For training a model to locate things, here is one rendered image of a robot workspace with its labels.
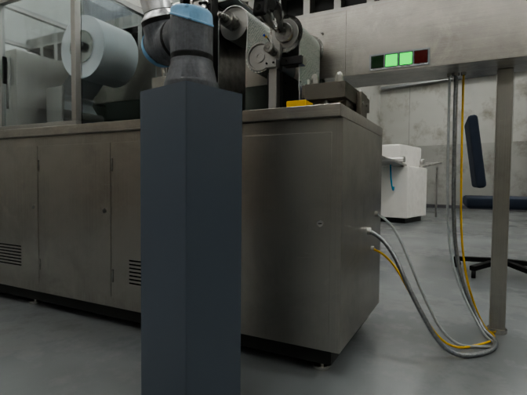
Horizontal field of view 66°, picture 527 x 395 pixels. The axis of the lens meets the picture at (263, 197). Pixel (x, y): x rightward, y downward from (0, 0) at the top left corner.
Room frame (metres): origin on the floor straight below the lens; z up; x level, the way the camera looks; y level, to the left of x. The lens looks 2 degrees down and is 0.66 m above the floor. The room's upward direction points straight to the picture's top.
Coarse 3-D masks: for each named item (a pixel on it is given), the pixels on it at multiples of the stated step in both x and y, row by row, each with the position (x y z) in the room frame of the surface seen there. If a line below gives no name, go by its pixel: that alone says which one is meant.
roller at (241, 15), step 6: (234, 12) 1.78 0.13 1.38; (240, 12) 1.77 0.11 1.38; (240, 18) 1.77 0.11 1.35; (246, 18) 1.76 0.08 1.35; (240, 24) 1.77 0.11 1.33; (246, 24) 1.76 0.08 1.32; (222, 30) 1.81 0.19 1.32; (228, 30) 1.80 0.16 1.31; (240, 30) 1.77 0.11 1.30; (246, 30) 1.76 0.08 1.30; (228, 36) 1.80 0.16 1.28; (234, 36) 1.78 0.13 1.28; (240, 36) 1.77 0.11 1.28; (234, 42) 1.82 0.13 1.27; (240, 42) 1.82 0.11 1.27
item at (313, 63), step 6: (300, 48) 1.64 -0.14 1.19; (306, 48) 1.70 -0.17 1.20; (300, 54) 1.64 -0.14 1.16; (306, 54) 1.70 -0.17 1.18; (312, 54) 1.76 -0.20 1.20; (312, 60) 1.76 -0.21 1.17; (318, 60) 1.83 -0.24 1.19; (300, 66) 1.65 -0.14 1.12; (306, 66) 1.70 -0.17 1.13; (312, 66) 1.76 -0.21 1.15; (318, 66) 1.84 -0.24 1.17; (300, 72) 1.65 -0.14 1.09; (306, 72) 1.70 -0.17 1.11; (312, 72) 1.77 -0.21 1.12; (318, 72) 1.84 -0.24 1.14; (300, 78) 1.65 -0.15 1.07; (306, 78) 1.70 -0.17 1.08; (318, 78) 1.84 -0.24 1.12; (300, 84) 1.65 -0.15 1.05; (306, 84) 1.70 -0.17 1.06; (300, 90) 1.65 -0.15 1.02
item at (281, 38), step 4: (284, 24) 1.64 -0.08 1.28; (288, 24) 1.63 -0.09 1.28; (284, 28) 1.65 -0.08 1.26; (288, 28) 1.63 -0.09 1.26; (292, 28) 1.63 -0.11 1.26; (276, 32) 1.66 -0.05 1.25; (280, 32) 1.65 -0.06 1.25; (284, 32) 1.64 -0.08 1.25; (288, 32) 1.63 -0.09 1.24; (292, 32) 1.63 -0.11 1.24; (276, 36) 1.66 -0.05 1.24; (280, 36) 1.65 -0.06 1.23; (284, 36) 1.64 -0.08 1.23; (288, 36) 1.63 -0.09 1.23; (292, 36) 1.64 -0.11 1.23; (280, 40) 1.65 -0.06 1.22; (284, 40) 1.64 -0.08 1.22; (288, 40) 1.64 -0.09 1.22
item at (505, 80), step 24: (504, 72) 1.74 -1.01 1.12; (504, 96) 1.73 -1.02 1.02; (504, 120) 1.73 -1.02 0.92; (504, 144) 1.73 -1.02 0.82; (504, 168) 1.73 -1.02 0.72; (504, 192) 1.73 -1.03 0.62; (504, 216) 1.73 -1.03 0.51; (504, 240) 1.73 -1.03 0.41; (504, 264) 1.72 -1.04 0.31; (504, 288) 1.72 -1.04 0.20; (504, 312) 1.72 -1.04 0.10
